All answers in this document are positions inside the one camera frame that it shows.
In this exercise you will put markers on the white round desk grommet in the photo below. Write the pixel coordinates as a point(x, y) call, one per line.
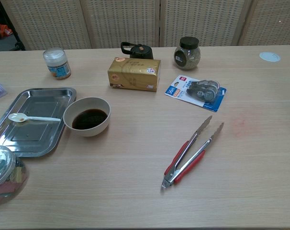
point(269, 56)

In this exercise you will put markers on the clear tub of colourful clips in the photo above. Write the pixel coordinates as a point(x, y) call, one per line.
point(6, 177)

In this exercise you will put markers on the correction tape blister pack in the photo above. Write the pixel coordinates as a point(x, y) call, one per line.
point(197, 92)

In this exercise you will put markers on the black teapot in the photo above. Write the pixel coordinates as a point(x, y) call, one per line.
point(141, 52)

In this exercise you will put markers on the clear jar white lid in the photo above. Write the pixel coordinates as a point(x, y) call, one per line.
point(57, 64)

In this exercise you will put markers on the orange black bag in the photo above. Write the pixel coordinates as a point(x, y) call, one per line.
point(2, 30)

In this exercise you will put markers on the white plastic spoon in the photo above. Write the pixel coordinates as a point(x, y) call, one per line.
point(39, 118)

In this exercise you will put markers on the gold tissue pack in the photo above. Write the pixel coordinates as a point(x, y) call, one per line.
point(133, 74)

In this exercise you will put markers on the stainless steel tray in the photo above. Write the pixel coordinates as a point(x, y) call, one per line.
point(39, 98)

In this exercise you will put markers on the glass herb jar black lid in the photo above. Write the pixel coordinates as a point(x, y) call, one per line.
point(186, 58)

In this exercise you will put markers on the wooden woven folding screen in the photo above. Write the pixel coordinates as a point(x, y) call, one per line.
point(121, 21)

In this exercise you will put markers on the black tripod stand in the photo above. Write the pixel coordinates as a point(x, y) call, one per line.
point(17, 40)

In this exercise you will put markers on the white bowl of dark sauce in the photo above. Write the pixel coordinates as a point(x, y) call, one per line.
point(87, 130)

